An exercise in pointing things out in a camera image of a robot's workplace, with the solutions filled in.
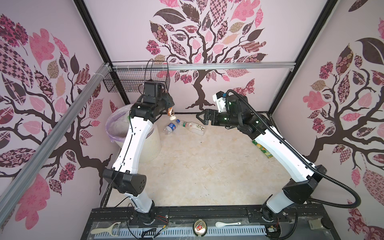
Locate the small beige box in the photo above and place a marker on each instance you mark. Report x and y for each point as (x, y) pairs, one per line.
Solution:
(316, 224)

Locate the black wire basket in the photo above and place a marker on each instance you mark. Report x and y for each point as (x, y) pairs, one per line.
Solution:
(130, 76)

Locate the white vegetable peeler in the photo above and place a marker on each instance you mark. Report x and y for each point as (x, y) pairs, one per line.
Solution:
(105, 230)

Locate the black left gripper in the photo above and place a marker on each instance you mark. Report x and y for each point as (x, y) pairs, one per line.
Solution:
(169, 101)

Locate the white flower label tea bottle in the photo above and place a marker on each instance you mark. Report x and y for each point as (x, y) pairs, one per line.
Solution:
(194, 128)

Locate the silver drink can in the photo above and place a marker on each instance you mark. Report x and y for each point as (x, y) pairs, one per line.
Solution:
(200, 228)

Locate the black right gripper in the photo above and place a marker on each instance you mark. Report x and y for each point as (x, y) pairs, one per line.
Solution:
(214, 114)

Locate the brown Nescafe bottle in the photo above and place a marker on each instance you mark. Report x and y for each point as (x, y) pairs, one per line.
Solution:
(171, 114)

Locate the clear Pepsi bottle blue label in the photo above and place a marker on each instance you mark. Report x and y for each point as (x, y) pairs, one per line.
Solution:
(170, 128)

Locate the white plastic spoon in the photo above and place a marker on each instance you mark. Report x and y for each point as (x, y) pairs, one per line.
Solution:
(222, 224)

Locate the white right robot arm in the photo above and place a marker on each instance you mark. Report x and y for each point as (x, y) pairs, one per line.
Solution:
(303, 180)

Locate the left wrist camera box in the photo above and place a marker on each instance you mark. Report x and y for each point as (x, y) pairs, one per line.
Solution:
(153, 89)

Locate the green Fox's candy bag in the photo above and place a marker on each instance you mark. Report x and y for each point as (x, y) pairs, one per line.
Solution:
(262, 149)

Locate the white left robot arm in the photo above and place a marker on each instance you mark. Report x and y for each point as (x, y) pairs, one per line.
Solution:
(124, 176)

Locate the white slotted cable duct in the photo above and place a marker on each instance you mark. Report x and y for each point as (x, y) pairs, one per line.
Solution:
(182, 232)

